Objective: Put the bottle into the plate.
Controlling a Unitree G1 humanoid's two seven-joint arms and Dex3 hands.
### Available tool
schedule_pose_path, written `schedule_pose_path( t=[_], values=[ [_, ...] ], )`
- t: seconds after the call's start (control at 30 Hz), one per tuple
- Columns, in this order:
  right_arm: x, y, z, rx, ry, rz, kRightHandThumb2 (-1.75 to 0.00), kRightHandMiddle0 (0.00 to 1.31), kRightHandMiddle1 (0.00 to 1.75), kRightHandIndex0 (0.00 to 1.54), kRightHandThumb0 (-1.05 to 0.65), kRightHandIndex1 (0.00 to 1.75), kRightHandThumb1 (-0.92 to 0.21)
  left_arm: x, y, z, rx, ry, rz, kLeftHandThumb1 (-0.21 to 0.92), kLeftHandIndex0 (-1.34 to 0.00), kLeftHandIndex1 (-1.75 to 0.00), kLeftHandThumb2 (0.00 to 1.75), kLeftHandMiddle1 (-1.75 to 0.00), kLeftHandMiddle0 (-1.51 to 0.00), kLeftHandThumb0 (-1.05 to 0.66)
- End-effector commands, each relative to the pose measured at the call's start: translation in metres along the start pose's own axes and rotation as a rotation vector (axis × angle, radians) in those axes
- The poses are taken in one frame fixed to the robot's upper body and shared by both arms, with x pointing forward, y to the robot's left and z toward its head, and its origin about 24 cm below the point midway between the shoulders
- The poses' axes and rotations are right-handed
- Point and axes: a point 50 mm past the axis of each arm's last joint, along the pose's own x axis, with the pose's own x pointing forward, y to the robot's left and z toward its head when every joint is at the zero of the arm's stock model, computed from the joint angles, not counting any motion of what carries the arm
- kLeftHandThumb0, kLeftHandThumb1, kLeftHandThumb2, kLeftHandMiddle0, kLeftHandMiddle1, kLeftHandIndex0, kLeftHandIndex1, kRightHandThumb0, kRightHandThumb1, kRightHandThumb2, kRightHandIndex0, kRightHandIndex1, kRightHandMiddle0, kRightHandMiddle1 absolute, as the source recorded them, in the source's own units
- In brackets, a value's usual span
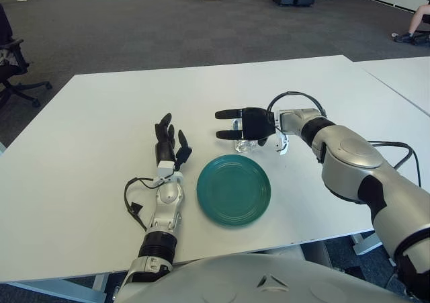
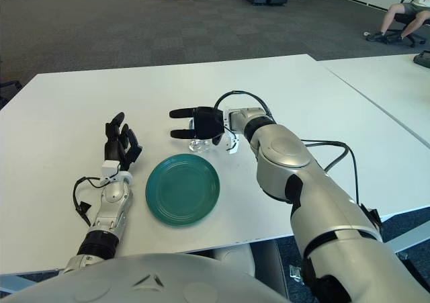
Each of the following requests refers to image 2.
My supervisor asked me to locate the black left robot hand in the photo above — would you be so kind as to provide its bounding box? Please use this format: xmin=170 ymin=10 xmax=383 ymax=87
xmin=103 ymin=112 xmax=144 ymax=171

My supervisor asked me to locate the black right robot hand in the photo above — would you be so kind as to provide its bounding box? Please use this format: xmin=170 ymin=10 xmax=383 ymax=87
xmin=169 ymin=105 xmax=225 ymax=146

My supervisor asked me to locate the clear plastic water bottle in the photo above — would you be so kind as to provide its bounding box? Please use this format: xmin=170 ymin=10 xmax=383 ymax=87
xmin=187 ymin=138 xmax=212 ymax=153

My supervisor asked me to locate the green round plate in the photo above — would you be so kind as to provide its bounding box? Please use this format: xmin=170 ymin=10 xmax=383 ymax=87
xmin=144 ymin=153 xmax=221 ymax=228

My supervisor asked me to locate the black office chair with armrest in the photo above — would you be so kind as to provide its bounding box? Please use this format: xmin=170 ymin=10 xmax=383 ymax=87
xmin=0 ymin=59 xmax=23 ymax=111

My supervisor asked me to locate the grey robot torso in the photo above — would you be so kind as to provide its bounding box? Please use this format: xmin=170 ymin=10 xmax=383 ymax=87
xmin=0 ymin=252 xmax=290 ymax=303

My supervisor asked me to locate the grey robot thigh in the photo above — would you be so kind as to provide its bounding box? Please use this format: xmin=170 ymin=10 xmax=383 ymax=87
xmin=208 ymin=241 xmax=290 ymax=299

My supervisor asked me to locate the clear plastic piece on floor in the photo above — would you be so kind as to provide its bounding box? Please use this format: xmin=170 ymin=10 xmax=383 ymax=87
xmin=288 ymin=265 xmax=308 ymax=286

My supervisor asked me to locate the seated person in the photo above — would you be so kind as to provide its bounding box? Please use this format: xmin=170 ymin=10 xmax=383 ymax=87
xmin=365 ymin=0 xmax=430 ymax=44

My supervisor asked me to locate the seated person's black chair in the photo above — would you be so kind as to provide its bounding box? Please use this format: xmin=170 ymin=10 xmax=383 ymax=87
xmin=382 ymin=0 xmax=427 ymax=48

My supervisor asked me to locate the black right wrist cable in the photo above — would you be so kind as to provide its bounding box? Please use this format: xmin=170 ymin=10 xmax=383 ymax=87
xmin=214 ymin=89 xmax=275 ymax=119

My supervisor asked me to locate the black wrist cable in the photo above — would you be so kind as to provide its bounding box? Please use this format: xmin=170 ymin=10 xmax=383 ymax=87
xmin=214 ymin=89 xmax=275 ymax=119
xmin=73 ymin=176 xmax=110 ymax=226

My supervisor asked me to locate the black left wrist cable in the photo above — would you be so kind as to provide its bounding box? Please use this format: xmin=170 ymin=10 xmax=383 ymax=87
xmin=73 ymin=176 xmax=110 ymax=226

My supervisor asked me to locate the black upper arm cable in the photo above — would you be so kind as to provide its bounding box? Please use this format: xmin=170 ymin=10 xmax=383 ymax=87
xmin=302 ymin=140 xmax=362 ymax=206

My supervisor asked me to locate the white table leg frame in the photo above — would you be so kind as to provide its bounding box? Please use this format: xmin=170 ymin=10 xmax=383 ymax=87
xmin=379 ymin=212 xmax=430 ymax=253
xmin=0 ymin=269 xmax=65 ymax=286

